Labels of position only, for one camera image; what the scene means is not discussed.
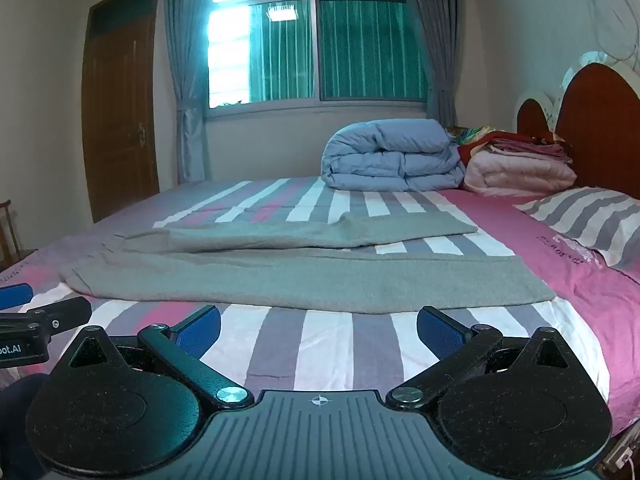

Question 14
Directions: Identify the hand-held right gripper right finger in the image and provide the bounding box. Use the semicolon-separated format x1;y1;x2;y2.
386;306;576;411

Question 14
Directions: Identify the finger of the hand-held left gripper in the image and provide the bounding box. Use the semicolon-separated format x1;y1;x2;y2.
0;296;94;347
0;284;34;312

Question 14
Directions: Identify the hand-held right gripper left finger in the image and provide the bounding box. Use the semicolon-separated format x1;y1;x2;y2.
67;306;255;408

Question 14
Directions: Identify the grey blanket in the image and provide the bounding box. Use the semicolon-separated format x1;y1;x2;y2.
60;212;558;316

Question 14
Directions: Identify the wooden chair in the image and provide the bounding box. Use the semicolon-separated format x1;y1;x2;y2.
0;199;32;272

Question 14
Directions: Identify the person's dark trouser leg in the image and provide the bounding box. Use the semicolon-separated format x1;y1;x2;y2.
0;374;48;480

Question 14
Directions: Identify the bed with striped sheet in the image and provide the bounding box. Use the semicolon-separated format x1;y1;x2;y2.
0;176;640;441

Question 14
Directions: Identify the pink folded quilt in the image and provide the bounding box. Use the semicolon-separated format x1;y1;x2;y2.
462;150;578;196

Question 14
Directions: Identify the blue folded duvet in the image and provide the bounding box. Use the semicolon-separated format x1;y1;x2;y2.
321;119;468;192

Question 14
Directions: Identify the striped pillow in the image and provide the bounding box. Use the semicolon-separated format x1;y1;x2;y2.
515;187;640;272

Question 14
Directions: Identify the red patterned folded blanket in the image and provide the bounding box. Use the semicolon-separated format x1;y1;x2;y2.
446;126;574;165

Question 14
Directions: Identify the brown wooden door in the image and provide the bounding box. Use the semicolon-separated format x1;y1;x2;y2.
81;0;162;224

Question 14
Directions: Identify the red wooden headboard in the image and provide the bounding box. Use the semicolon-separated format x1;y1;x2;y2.
515;52;640;201

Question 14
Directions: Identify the window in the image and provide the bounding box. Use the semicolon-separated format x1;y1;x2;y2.
207;0;431;111

